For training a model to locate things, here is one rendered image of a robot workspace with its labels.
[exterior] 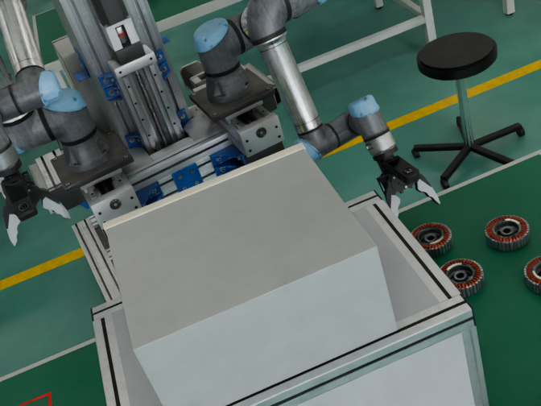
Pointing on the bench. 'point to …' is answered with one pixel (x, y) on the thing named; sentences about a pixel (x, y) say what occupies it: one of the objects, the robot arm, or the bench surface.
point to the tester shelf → (337, 373)
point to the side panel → (470, 339)
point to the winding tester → (246, 281)
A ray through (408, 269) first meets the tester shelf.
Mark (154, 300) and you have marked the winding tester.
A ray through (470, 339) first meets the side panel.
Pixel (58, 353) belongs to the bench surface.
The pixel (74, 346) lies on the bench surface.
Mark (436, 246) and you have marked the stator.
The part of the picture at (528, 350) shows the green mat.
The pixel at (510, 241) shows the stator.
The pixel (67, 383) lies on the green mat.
